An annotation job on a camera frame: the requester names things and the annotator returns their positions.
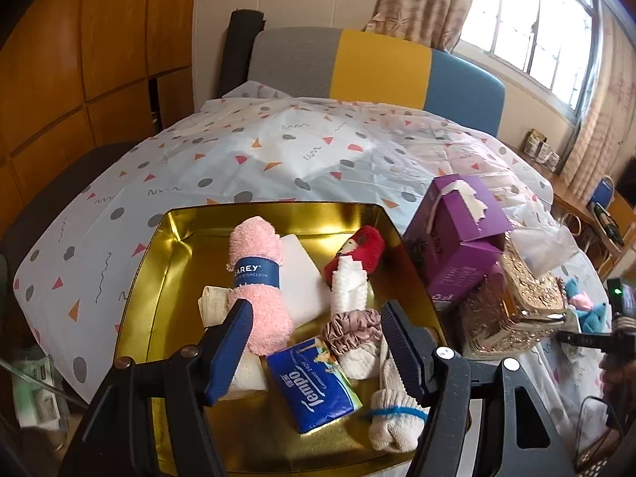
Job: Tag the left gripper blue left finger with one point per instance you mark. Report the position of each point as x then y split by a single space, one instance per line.
222 347

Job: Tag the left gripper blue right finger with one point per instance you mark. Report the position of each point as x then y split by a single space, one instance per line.
411 347

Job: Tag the blue plush toy pink shirt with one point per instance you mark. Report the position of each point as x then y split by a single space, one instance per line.
586 307

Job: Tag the mauve satin scrunchie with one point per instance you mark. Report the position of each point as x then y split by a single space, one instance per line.
348 330

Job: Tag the white towel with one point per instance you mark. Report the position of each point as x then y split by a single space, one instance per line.
305 293

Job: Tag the white knit glove blue band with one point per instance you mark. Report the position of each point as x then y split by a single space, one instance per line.
397 419

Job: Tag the white knitted sock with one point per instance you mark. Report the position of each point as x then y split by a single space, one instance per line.
350 292

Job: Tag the pink fuzzy socks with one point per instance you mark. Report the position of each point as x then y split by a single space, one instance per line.
255 257

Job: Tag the blue Tempo tissue pack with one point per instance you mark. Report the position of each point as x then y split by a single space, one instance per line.
313 385

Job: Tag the red plush sock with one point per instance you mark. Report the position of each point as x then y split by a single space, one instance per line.
365 246

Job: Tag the person's right hand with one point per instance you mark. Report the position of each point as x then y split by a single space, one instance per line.
617 379

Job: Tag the blue folding chair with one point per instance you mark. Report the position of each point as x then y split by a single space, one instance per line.
603 194

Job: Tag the ornate gold tissue box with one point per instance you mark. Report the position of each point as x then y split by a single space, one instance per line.
511 311

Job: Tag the wooden side desk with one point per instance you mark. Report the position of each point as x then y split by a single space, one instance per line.
565 202

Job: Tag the purple tissue carton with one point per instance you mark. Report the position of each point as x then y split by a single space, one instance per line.
456 237

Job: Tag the patterned plastic tablecloth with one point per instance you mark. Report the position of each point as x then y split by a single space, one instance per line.
119 271

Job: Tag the right floral curtain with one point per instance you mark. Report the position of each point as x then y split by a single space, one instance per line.
606 140

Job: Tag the floral curtain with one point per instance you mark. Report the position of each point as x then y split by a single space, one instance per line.
432 23
606 140

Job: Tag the packages on desk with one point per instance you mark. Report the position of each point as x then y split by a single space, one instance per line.
536 146

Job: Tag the grey yellow blue headboard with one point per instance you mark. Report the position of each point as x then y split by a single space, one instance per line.
354 65

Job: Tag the black rolled mat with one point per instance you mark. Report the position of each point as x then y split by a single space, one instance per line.
243 28

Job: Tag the wooden wardrobe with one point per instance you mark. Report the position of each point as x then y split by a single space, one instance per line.
80 74

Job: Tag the left floral curtain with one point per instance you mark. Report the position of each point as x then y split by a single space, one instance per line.
432 23

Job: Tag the window with metal frame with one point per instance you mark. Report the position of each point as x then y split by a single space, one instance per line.
546 47

